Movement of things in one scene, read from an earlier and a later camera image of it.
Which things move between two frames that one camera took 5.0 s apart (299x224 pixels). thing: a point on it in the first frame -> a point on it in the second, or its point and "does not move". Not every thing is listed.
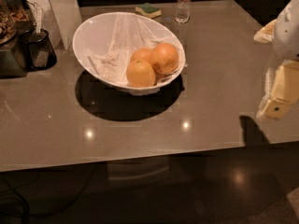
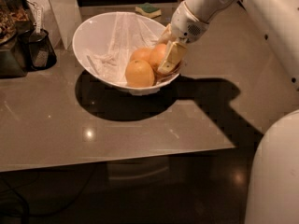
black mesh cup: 42,53 does not move
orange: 140,74 does not move
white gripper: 288,35 -> 186,24
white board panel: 62,13 does not move
